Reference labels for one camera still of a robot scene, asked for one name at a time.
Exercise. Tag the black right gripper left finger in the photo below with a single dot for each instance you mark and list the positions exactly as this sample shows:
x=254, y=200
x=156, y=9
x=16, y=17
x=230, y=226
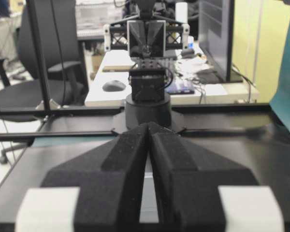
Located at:
x=98, y=191

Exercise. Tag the black computer mouse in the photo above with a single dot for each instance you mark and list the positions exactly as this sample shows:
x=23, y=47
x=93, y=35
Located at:
x=114, y=86

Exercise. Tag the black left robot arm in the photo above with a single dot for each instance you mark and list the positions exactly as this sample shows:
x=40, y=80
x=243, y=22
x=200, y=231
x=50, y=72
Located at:
x=101, y=190

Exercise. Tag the black computer monitor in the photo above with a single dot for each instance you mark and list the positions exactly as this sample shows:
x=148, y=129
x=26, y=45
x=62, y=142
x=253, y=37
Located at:
x=216, y=18

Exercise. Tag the white office desk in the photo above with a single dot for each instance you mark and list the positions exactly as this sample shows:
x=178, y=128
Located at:
x=146, y=80

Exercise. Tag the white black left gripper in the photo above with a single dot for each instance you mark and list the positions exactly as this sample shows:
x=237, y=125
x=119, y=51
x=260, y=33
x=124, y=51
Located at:
x=146, y=38

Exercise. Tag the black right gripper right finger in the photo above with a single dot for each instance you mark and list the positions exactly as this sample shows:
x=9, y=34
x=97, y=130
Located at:
x=203, y=191

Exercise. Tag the black office chair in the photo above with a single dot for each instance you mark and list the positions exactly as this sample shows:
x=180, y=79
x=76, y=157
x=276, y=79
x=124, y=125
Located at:
x=66, y=76

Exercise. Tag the black vertical frame post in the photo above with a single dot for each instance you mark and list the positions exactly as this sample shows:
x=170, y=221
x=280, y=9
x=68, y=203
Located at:
x=39, y=53

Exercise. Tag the black horizontal frame rail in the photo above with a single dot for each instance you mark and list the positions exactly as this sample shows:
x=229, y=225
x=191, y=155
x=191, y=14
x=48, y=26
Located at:
x=29, y=136

